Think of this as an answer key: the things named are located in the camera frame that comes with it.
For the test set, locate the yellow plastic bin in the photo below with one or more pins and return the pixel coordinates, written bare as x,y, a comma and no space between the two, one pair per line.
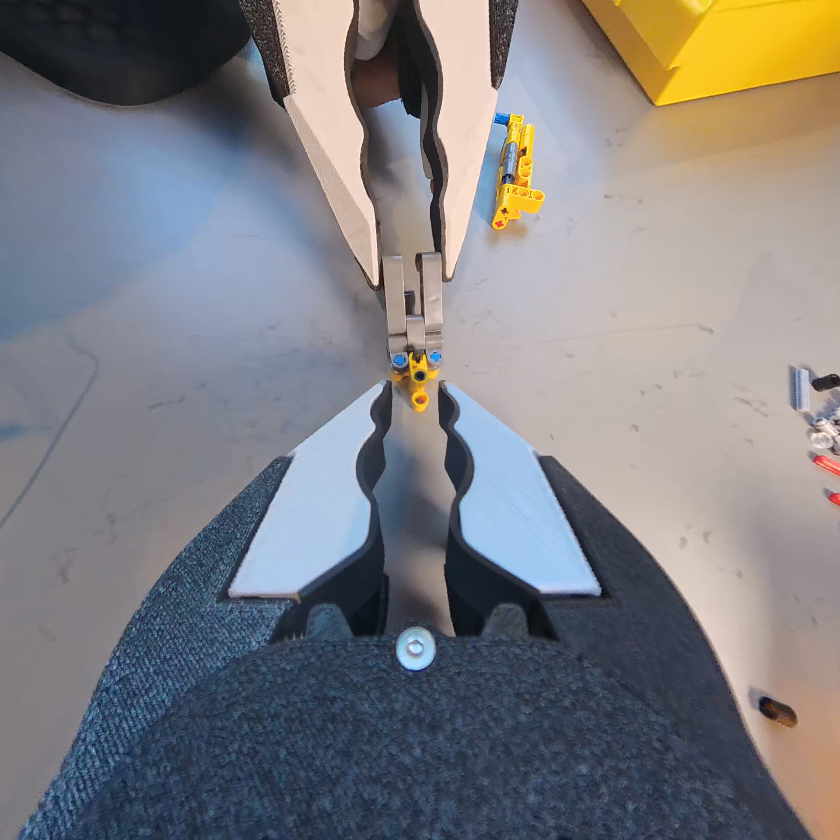
754,59

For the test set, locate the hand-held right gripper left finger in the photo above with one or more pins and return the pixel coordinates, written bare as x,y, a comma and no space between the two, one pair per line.
315,518

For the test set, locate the pile of small brick pins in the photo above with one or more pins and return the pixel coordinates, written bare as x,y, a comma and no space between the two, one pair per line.
820,426

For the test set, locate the grey desk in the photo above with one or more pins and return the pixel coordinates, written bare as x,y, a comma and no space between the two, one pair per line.
623,295

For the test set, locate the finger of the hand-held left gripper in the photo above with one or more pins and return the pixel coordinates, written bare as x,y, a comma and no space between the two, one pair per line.
321,98
466,98

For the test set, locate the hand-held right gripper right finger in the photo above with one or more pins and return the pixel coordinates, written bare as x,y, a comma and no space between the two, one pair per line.
518,518

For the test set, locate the black brick pin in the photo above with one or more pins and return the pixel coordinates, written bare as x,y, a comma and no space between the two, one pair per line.
778,712

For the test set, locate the grey and yellow brick assembly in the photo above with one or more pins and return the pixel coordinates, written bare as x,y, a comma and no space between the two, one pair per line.
394,295

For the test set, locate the person's left hand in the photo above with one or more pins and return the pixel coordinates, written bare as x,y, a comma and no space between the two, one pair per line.
375,85

